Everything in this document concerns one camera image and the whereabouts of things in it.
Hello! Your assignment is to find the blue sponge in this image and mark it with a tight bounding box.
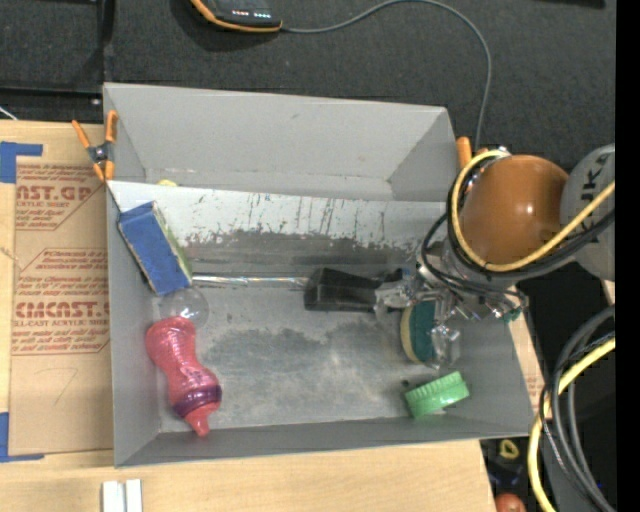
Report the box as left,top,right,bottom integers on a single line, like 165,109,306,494
117,199,194,297

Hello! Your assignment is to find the green ribbed lid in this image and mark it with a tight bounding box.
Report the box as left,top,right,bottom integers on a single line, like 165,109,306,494
403,370,471,419

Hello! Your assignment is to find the grey metal bin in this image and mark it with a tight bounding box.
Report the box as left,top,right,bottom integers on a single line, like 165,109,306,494
102,82,537,469

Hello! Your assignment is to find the clear glass ball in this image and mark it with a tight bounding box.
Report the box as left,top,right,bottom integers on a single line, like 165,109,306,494
159,287,211,327

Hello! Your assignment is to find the pink plastic bottle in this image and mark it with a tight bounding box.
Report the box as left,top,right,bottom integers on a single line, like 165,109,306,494
144,315,223,438

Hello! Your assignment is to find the clear shiny strip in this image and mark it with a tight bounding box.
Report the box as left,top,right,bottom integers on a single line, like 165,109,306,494
191,273,312,292

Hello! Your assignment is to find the brown cardboard board, red print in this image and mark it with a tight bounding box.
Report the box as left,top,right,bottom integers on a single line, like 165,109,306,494
0,119,117,457

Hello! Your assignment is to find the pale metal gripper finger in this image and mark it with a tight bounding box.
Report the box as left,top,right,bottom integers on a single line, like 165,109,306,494
374,279,417,321
429,323,462,370

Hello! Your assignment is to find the green and yellow round sponge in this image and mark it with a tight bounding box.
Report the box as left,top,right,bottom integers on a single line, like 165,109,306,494
398,301,442,364

